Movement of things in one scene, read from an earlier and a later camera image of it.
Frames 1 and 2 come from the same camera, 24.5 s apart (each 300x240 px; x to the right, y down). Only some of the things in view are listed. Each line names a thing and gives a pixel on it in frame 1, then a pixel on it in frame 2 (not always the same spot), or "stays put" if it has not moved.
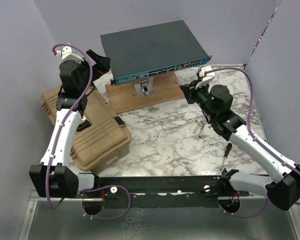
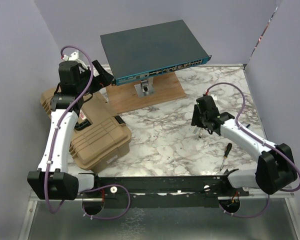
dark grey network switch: [138, 53] stays put
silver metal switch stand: [145, 88] stays put
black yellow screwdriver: [228, 147] stays put
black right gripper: [190, 90] -> [195, 119]
